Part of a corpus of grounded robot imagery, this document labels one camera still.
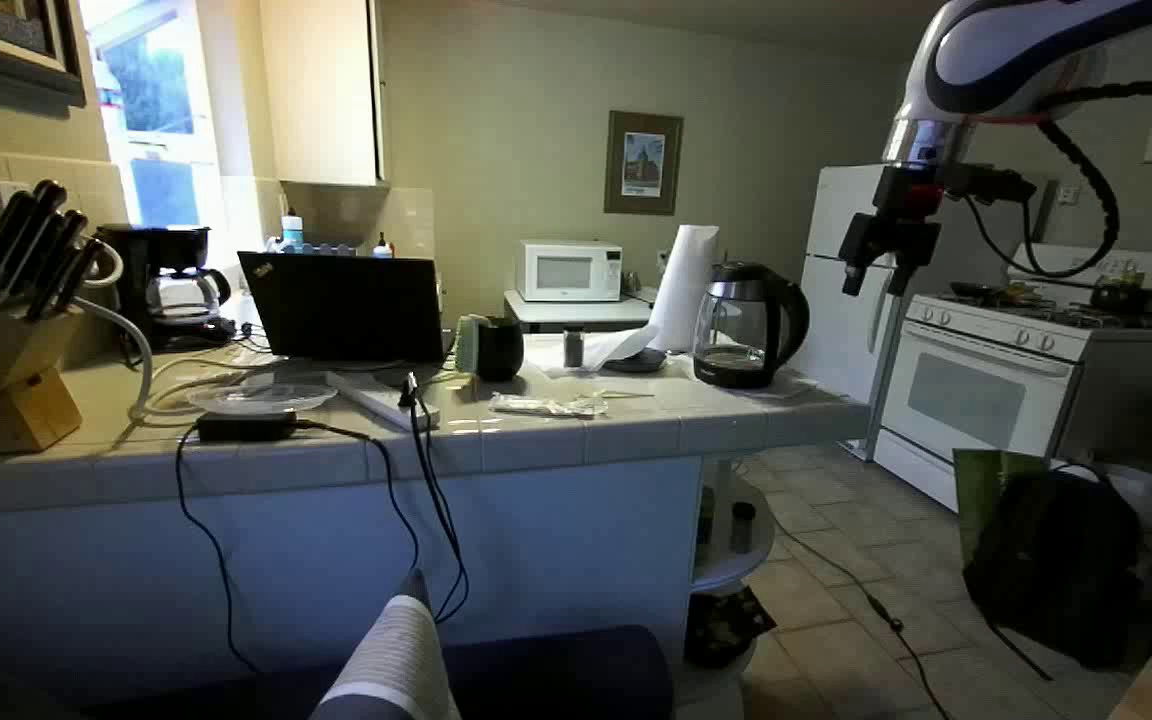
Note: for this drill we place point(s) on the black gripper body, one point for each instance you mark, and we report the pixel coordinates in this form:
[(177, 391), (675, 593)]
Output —
[(901, 223)]

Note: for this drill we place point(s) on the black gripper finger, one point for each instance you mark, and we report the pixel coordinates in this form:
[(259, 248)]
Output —
[(854, 278), (901, 283)]

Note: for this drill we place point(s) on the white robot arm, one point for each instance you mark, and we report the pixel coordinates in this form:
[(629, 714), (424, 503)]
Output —
[(986, 63)]

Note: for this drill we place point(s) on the white refrigerator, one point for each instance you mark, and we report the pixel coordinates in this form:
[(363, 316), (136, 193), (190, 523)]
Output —
[(849, 339)]

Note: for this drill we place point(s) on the black electric kettle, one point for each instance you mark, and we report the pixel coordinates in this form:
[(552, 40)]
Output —
[(750, 326)]

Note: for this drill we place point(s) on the white stove oven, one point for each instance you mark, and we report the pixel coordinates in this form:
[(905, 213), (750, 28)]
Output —
[(1069, 374)]

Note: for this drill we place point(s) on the white paper towel roll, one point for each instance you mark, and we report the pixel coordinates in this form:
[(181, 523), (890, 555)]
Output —
[(675, 311)]

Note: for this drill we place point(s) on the white microwave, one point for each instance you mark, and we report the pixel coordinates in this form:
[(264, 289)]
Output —
[(569, 275)]

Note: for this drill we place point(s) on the white microwave table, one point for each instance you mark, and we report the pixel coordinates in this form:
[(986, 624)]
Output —
[(580, 316)]

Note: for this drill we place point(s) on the black bag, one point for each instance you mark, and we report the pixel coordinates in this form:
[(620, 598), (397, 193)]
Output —
[(1058, 564)]

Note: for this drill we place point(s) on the dark green mug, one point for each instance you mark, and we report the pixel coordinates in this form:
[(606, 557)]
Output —
[(497, 349)]

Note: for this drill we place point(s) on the black laptop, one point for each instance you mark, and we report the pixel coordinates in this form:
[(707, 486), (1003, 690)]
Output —
[(371, 326)]

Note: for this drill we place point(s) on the white upper cabinet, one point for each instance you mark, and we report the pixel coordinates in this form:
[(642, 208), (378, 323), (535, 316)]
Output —
[(323, 90)]

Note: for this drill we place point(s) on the black power adapter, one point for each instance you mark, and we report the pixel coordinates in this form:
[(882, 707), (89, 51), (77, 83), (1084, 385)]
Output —
[(244, 424)]

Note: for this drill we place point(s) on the black coffee maker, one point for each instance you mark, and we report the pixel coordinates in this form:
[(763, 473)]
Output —
[(170, 289)]

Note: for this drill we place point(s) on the wooden knife block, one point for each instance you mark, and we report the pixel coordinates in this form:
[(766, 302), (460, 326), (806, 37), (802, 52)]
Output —
[(43, 263)]

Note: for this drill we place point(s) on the dark blue sofa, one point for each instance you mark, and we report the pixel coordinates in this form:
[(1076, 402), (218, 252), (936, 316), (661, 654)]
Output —
[(608, 675)]

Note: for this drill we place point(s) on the framed wall picture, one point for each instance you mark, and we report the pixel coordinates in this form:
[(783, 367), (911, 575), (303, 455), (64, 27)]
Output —
[(642, 169)]

